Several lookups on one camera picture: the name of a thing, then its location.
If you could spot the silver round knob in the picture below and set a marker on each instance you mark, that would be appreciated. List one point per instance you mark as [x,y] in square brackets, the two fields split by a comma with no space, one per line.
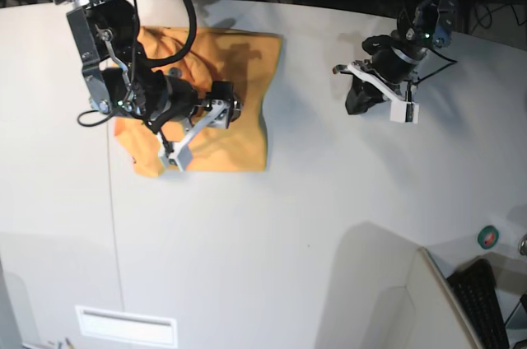
[523,246]

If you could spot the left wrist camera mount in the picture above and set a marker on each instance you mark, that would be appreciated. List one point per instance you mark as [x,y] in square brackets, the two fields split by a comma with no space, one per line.
[402,107]

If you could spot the orange yellow t-shirt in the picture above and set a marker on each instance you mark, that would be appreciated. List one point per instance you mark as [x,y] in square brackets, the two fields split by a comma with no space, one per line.
[246,59]

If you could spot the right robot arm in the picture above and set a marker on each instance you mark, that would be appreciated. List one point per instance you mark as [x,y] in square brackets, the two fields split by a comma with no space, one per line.
[123,81]

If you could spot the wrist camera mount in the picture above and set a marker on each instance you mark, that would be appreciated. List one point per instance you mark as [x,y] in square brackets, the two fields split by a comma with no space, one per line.
[178,153]
[402,107]

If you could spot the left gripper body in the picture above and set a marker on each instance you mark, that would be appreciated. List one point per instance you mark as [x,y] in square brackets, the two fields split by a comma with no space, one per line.
[390,65]

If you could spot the white recessed table hatch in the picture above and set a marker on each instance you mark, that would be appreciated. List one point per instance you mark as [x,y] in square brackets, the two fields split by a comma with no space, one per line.
[127,328]

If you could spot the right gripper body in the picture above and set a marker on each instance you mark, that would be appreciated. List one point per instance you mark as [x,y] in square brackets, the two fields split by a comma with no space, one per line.
[179,101]

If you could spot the white partition panel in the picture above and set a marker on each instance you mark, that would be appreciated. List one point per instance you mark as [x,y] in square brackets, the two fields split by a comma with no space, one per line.
[387,292]

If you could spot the black computer keyboard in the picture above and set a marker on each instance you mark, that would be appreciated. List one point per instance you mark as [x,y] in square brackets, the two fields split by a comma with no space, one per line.
[475,289]

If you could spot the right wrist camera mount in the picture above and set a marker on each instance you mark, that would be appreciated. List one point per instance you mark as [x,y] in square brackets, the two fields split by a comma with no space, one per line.
[178,153]

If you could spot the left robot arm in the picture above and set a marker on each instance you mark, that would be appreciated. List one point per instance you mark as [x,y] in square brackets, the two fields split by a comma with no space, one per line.
[424,25]

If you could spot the green tape roll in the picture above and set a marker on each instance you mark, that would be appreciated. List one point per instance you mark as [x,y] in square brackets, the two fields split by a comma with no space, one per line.
[488,237]

